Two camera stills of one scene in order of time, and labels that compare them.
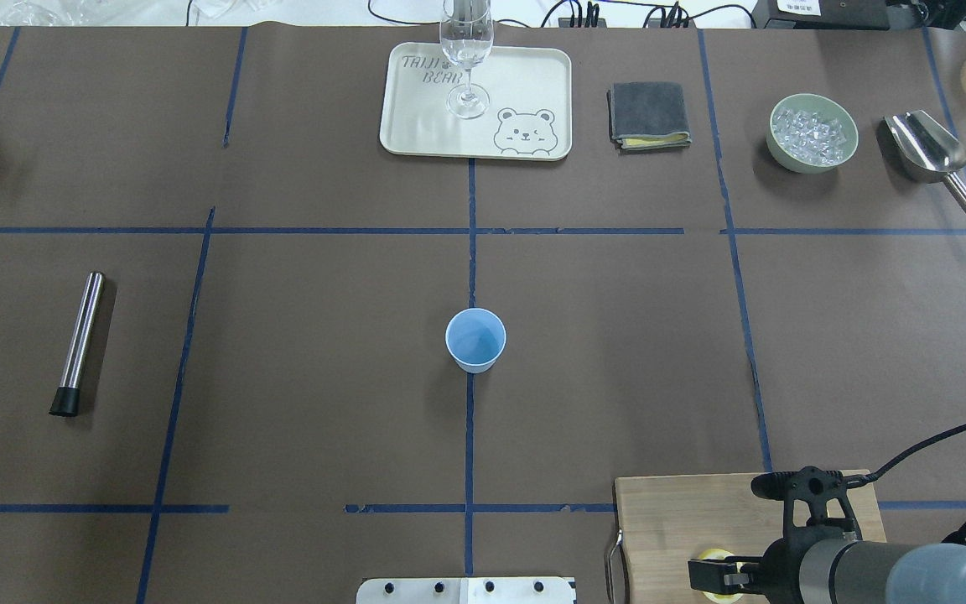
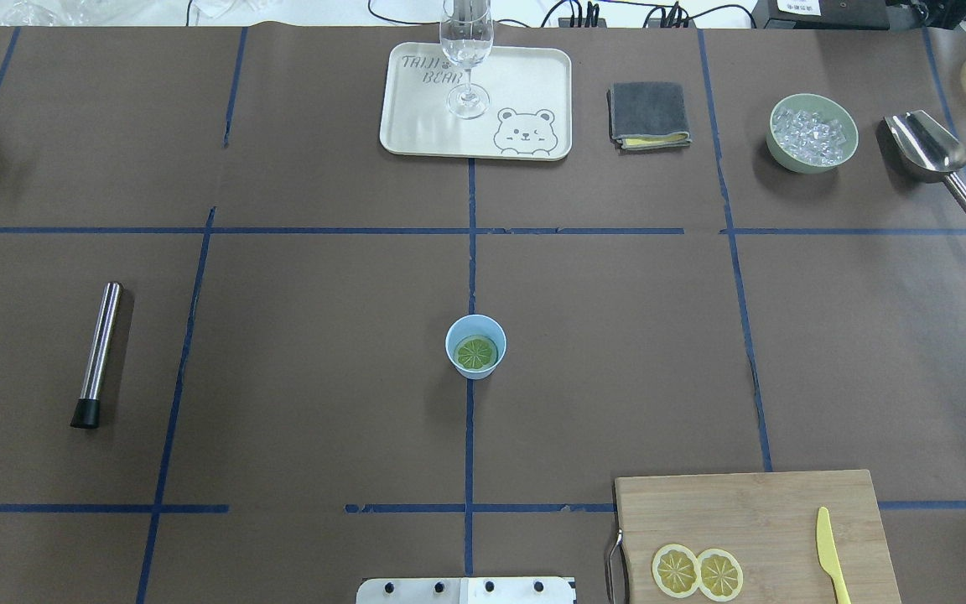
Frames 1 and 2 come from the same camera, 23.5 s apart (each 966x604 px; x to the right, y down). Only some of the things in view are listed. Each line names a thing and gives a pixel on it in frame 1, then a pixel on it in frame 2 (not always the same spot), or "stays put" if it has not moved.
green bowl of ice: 811,133 stays put
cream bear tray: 530,114 stays put
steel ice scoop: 929,153 stays put
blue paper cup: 475,338 stays put
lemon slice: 718,554 → 475,351
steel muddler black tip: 66,403 → 86,412
